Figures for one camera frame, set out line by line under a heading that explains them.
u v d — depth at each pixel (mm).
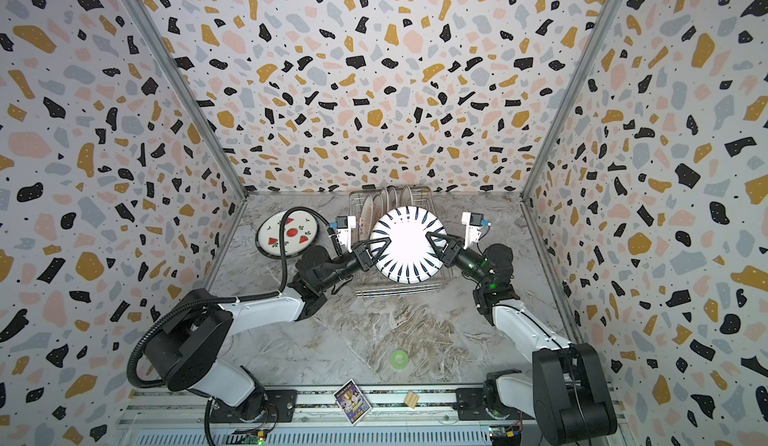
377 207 952
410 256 763
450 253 698
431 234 760
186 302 475
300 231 1094
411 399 747
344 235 724
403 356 823
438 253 734
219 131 1023
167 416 729
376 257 743
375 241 752
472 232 713
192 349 435
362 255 700
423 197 1137
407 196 1059
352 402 731
